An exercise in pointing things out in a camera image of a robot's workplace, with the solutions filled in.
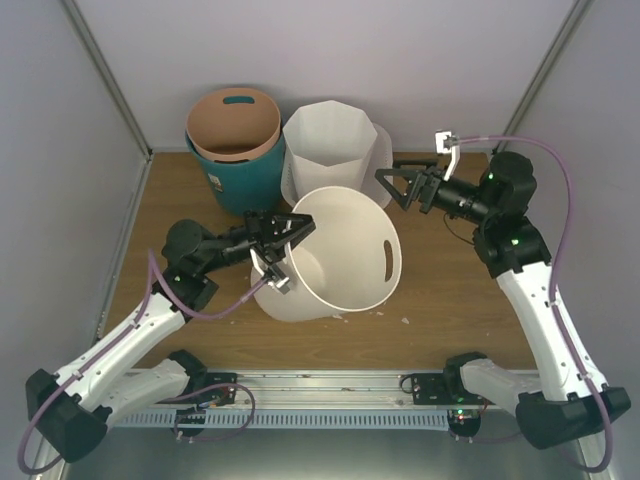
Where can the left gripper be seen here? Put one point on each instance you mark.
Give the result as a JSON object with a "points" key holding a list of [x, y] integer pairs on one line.
{"points": [[266, 237]]}

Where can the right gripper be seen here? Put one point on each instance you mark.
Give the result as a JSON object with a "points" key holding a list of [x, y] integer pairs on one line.
{"points": [[424, 183]]}

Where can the white rectangular basin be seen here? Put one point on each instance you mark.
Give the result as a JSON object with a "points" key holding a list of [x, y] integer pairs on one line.
{"points": [[381, 158]]}

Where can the large white round bin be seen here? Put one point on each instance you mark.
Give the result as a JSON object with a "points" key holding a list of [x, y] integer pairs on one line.
{"points": [[351, 262]]}

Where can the white faceted bin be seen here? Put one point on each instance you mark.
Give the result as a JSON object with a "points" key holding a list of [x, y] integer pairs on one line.
{"points": [[329, 144]]}

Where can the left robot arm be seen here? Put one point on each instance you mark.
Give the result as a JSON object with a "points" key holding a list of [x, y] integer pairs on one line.
{"points": [[74, 407]]}

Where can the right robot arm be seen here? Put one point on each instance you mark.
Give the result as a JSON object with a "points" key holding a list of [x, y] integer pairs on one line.
{"points": [[570, 398]]}

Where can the teal plastic bin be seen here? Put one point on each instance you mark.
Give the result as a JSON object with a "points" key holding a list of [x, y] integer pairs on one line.
{"points": [[246, 185]]}

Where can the pink plastic bin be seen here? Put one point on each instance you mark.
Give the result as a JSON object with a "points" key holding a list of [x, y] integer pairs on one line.
{"points": [[234, 124]]}

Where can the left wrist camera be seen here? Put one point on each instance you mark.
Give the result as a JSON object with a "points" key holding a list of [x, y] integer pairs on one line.
{"points": [[265, 261]]}

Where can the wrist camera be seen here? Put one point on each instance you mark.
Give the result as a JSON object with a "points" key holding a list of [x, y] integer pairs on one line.
{"points": [[265, 261], [448, 143]]}

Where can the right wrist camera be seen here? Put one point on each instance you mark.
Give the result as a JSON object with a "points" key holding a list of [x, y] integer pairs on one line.
{"points": [[448, 143]]}

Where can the aluminium front rail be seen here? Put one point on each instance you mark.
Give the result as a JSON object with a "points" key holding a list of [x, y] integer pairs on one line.
{"points": [[328, 389]]}

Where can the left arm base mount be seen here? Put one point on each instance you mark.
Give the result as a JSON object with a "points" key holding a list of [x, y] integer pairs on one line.
{"points": [[218, 396]]}

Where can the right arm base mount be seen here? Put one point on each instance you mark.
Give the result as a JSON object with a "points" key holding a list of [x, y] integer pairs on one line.
{"points": [[427, 389]]}

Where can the right aluminium frame post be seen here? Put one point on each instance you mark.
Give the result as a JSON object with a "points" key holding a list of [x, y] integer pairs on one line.
{"points": [[566, 31]]}

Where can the aluminium frame post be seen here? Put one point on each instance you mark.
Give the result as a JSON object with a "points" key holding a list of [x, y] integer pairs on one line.
{"points": [[93, 50], [566, 31]]}

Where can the grey slotted cable duct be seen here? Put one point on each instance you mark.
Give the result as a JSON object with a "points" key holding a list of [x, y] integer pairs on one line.
{"points": [[321, 419]]}

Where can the left aluminium frame post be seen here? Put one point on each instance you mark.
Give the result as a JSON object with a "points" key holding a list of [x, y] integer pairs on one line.
{"points": [[93, 50]]}

